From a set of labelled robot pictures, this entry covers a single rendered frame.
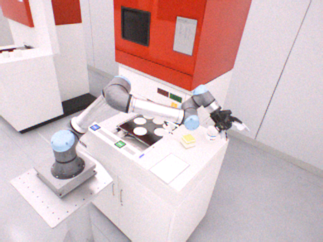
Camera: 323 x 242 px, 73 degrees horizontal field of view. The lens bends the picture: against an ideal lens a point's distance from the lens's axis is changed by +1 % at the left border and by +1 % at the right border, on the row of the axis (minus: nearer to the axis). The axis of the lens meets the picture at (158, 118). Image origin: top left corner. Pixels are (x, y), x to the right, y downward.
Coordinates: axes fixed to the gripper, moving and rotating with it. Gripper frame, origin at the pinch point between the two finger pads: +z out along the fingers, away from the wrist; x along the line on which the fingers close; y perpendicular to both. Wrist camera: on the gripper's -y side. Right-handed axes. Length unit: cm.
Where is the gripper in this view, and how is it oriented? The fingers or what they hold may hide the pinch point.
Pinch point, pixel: (238, 135)
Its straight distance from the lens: 129.3
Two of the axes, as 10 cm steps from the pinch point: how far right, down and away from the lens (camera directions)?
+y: -5.1, 4.9, -7.1
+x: 5.8, -4.1, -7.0
